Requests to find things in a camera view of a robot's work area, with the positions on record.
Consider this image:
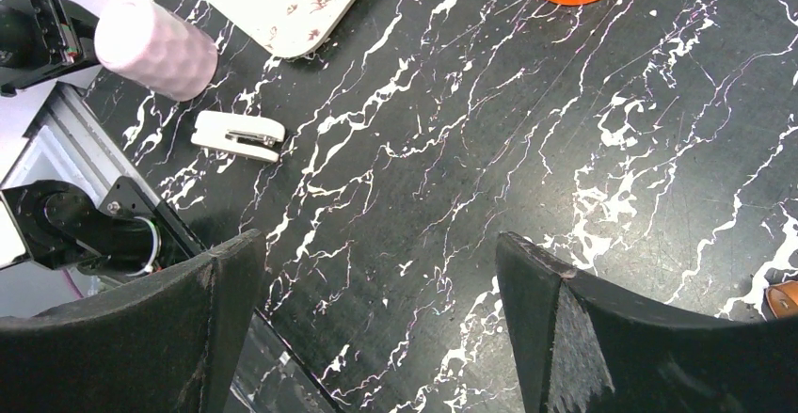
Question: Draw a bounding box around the orange wooden dish rack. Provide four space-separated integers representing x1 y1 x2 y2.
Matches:
765 280 798 319

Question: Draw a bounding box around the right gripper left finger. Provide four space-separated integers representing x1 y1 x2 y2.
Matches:
1 230 265 412

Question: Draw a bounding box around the pinkish mug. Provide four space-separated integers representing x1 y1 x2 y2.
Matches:
94 0 218 102

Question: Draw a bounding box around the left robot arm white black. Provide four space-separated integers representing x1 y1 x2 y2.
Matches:
1 0 202 279

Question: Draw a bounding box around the white black small device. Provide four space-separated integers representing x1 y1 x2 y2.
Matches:
191 110 286 163

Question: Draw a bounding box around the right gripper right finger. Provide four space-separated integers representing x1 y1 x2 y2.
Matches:
495 232 797 412

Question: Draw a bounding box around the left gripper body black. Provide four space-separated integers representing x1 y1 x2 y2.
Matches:
1 0 99 97

